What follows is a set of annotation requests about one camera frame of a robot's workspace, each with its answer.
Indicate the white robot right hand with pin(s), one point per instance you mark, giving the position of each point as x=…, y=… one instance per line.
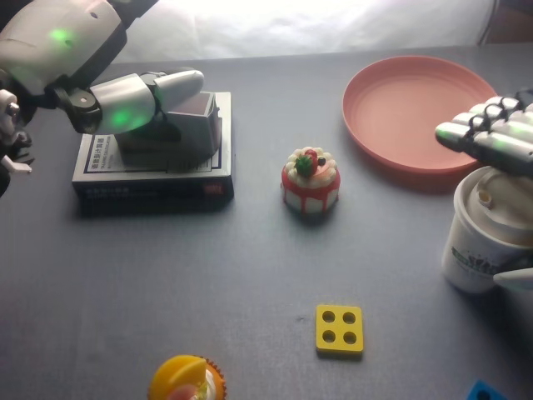
x=495, y=137

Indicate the blue toy block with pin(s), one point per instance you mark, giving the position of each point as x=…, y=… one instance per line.
x=485, y=391

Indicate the toy strawberry cake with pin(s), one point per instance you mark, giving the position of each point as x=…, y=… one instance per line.
x=310, y=183

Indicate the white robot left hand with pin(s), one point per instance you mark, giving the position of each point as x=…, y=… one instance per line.
x=62, y=41

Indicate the toy orange cupcake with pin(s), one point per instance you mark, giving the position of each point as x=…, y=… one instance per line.
x=183, y=379

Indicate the dark brown box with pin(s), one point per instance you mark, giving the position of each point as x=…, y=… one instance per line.
x=195, y=133

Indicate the yellow block with four holes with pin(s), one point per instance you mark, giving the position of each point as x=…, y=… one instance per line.
x=339, y=332

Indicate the grey table cloth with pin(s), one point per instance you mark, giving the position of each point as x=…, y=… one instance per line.
x=250, y=271

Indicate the white coffee cup with lid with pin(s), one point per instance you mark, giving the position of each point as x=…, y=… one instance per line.
x=474, y=233

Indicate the calculator box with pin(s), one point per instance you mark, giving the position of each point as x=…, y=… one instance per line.
x=154, y=187

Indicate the pink round plate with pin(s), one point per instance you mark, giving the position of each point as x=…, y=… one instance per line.
x=399, y=112

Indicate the white backdrop sheet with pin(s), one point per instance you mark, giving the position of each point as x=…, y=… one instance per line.
x=312, y=25

